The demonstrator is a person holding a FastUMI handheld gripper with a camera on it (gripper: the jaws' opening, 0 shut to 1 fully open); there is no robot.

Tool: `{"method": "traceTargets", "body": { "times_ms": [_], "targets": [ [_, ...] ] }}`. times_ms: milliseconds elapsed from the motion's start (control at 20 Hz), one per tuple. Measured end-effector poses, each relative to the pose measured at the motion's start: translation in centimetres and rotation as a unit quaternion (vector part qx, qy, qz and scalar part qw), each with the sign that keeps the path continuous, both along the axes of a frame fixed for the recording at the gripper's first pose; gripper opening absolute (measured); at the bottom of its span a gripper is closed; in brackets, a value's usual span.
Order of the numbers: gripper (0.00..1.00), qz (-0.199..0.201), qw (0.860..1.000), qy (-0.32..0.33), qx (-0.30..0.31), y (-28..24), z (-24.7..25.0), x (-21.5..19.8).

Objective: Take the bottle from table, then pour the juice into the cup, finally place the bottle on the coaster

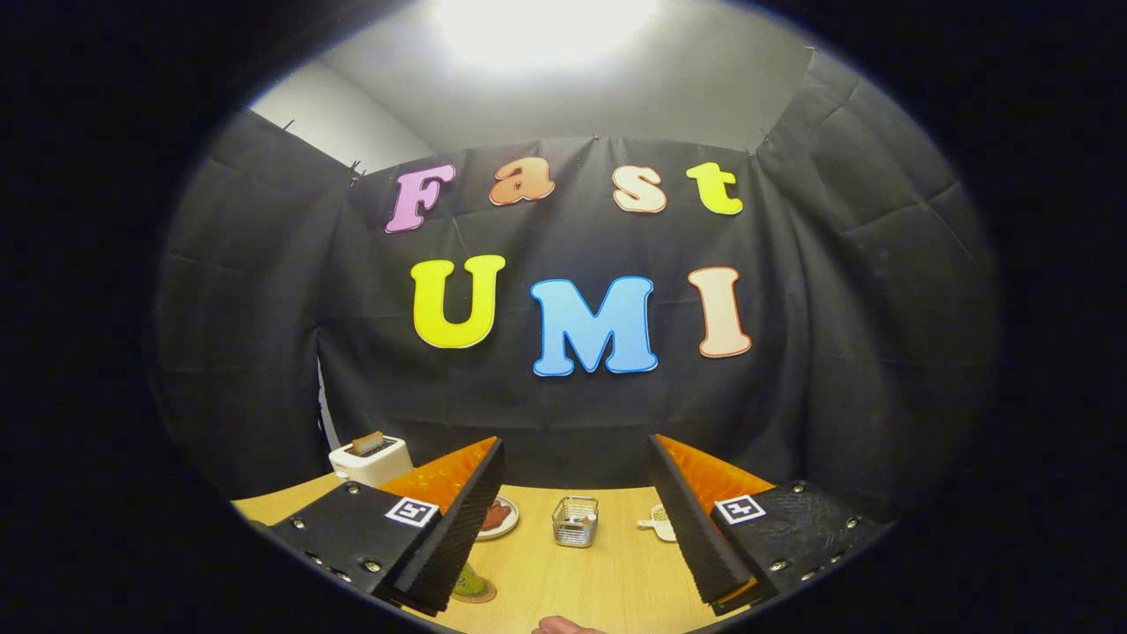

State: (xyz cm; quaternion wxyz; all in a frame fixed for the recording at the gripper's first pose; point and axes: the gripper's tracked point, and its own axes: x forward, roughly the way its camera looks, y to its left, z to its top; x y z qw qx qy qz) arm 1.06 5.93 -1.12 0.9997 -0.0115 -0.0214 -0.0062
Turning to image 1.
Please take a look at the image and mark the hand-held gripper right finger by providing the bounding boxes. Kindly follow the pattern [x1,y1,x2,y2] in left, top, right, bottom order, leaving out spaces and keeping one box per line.
[649,431,890,617]

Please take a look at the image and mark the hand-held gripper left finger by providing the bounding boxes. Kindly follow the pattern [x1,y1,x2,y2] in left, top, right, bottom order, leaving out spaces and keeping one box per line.
[269,436,507,617]

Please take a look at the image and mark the white divided dish with grains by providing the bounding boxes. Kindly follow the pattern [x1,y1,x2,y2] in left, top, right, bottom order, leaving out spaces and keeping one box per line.
[637,503,677,543]

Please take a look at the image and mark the small white round plate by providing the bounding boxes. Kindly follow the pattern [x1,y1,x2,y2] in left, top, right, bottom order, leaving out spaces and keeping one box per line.
[475,495,520,541]

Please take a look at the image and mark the wooden table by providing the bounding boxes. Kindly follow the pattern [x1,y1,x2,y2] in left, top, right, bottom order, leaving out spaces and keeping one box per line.
[231,471,793,634]

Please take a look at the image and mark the white toaster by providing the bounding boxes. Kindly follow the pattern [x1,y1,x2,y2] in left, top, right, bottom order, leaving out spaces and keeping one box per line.
[328,431,415,488]

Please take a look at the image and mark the bright ceiling light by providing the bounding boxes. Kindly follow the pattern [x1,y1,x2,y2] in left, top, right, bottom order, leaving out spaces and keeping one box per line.
[436,0,661,63]

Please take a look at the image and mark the metal wire basket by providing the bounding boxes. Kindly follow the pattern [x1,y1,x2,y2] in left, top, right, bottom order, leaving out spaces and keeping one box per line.
[551,495,600,549]

